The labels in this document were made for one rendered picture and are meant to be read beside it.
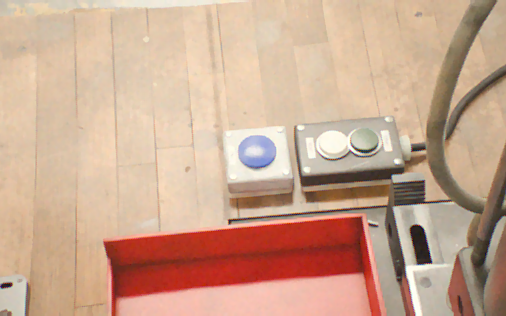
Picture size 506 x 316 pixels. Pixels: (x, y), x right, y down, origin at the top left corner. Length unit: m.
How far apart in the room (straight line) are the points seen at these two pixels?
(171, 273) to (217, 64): 0.27
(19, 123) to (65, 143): 0.06
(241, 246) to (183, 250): 0.06
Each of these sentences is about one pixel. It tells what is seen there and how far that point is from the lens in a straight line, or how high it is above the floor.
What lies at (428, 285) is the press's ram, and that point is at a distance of 0.76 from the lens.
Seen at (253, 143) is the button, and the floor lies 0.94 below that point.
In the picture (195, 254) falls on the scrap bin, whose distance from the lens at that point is 1.02.
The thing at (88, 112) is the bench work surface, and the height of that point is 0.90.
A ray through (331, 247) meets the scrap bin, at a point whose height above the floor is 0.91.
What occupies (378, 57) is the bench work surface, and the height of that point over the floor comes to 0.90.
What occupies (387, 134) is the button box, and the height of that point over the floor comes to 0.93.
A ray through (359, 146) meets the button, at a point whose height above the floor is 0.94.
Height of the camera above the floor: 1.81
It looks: 56 degrees down
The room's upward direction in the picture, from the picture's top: 2 degrees counter-clockwise
